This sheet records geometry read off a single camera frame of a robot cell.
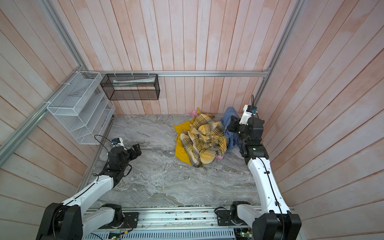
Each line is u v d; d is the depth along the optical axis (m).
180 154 0.96
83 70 0.90
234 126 0.65
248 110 0.62
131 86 1.04
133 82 0.90
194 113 1.21
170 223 0.73
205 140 0.93
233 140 0.86
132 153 0.78
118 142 0.75
